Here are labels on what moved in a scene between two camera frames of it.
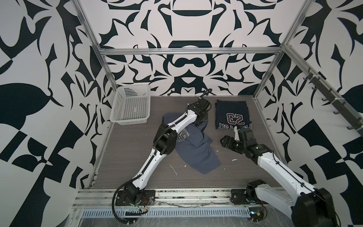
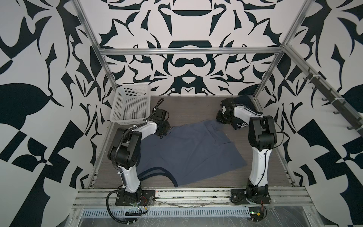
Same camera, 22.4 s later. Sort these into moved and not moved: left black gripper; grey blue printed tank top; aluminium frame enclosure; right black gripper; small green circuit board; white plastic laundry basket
Moved: grey blue printed tank top; right black gripper; left black gripper
Not moved: white plastic laundry basket; aluminium frame enclosure; small green circuit board
